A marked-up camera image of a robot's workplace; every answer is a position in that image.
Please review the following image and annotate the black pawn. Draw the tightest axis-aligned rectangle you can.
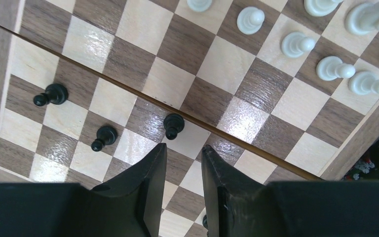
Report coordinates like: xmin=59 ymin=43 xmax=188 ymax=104
xmin=163 ymin=114 xmax=185 ymax=140
xmin=91 ymin=125 xmax=118 ymax=152
xmin=33 ymin=83 xmax=69 ymax=107

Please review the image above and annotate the white chess piece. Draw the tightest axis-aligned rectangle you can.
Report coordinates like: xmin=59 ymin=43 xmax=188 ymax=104
xmin=345 ymin=2 xmax=379 ymax=36

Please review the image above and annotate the white pawn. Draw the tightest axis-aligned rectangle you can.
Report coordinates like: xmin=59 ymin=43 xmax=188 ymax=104
xmin=348 ymin=71 xmax=379 ymax=95
xmin=316 ymin=56 xmax=356 ymax=81
xmin=236 ymin=6 xmax=265 ymax=35
xmin=280 ymin=32 xmax=316 ymax=58

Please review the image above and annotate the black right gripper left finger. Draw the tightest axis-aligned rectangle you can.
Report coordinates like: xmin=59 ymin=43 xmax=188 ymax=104
xmin=89 ymin=143 xmax=167 ymax=237

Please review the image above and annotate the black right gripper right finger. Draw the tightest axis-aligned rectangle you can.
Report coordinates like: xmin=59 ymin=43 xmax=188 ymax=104
xmin=201 ymin=145 xmax=271 ymax=237

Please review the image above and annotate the wooden chess board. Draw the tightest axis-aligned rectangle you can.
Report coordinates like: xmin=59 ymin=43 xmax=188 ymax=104
xmin=0 ymin=0 xmax=379 ymax=237

